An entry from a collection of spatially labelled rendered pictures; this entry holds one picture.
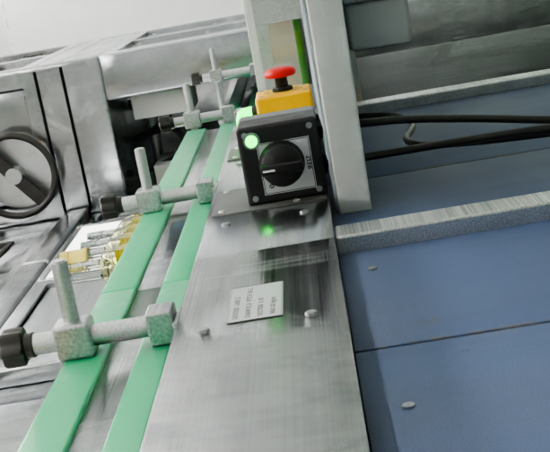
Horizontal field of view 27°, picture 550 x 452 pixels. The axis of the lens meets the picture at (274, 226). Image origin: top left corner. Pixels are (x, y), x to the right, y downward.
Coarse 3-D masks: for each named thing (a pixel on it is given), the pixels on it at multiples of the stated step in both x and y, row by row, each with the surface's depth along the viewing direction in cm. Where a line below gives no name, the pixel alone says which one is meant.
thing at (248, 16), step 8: (248, 0) 184; (248, 8) 184; (248, 16) 184; (248, 24) 184; (248, 32) 185; (256, 32) 186; (256, 40) 186; (256, 48) 185; (256, 56) 186; (256, 64) 186; (256, 72) 186; (264, 80) 187; (264, 88) 188
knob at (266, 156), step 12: (276, 144) 109; (288, 144) 109; (264, 156) 108; (276, 156) 108; (288, 156) 108; (300, 156) 108; (264, 168) 107; (276, 168) 107; (288, 168) 107; (300, 168) 107; (276, 180) 109; (288, 180) 109
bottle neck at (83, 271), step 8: (72, 264) 161; (80, 264) 161; (88, 264) 161; (96, 264) 160; (72, 272) 160; (80, 272) 160; (88, 272) 160; (96, 272) 160; (72, 280) 161; (80, 280) 161; (88, 280) 161
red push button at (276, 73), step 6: (276, 66) 141; (282, 66) 140; (288, 66) 140; (270, 72) 139; (276, 72) 139; (282, 72) 138; (288, 72) 139; (294, 72) 140; (270, 78) 139; (276, 78) 140; (282, 78) 140; (276, 84) 140; (282, 84) 140
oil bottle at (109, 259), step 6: (114, 246) 162; (120, 246) 161; (126, 246) 160; (108, 252) 159; (114, 252) 158; (120, 252) 158; (102, 258) 159; (108, 258) 159; (114, 258) 158; (102, 264) 159; (108, 264) 159; (114, 264) 159; (102, 270) 159; (108, 270) 159; (102, 276) 161; (108, 276) 159
